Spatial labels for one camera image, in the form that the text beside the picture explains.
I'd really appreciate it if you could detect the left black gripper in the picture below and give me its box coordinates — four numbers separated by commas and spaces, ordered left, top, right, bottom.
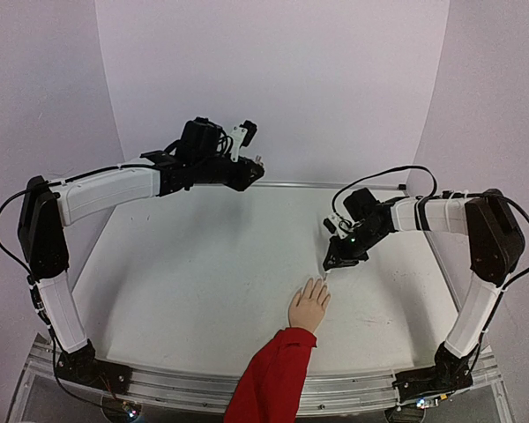
197, 153, 266, 191

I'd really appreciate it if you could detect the glitter nail polish bottle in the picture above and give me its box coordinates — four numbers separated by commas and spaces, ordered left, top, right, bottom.
255, 155, 265, 167

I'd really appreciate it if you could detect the red sleeve forearm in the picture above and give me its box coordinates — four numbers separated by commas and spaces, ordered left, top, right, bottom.
223, 328, 317, 422

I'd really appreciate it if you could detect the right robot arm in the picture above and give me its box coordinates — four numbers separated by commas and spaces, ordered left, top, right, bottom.
323, 189, 525, 359

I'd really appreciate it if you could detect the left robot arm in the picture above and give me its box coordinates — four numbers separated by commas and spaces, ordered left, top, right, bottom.
18, 117, 265, 385

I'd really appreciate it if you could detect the mannequin hand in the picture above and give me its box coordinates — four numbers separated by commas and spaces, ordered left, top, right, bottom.
287, 278, 332, 333

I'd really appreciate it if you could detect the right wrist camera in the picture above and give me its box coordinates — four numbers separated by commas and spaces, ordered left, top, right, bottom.
323, 213, 353, 239

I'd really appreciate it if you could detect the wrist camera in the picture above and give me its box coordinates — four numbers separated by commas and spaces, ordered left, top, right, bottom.
228, 120, 257, 162
323, 213, 353, 239

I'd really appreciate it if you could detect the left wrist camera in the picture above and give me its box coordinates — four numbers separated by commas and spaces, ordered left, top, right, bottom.
228, 120, 257, 162

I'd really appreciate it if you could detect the right black camera cable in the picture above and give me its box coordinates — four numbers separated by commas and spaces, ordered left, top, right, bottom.
331, 165, 438, 217

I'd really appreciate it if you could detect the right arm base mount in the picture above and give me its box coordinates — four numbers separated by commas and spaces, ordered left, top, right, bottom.
392, 343, 476, 403

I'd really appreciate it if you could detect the left black cable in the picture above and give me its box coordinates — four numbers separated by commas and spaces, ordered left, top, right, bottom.
0, 127, 235, 283

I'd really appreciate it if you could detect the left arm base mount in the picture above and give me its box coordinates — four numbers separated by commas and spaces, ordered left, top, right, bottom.
55, 342, 132, 395

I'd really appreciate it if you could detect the aluminium table frame rail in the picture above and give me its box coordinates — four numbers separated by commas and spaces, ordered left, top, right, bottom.
19, 166, 513, 422

